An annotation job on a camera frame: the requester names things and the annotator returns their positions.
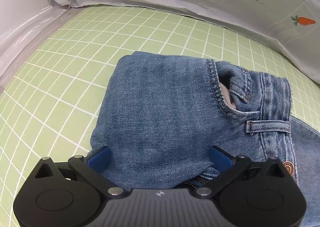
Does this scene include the blue denim jeans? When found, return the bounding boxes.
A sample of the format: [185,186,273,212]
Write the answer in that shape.
[91,52,319,226]

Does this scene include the green grid bed sheet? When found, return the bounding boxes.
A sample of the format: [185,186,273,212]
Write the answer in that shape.
[1,6,319,226]

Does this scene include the clear plastic storage bag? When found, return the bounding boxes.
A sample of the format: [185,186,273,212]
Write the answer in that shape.
[1,6,69,90]

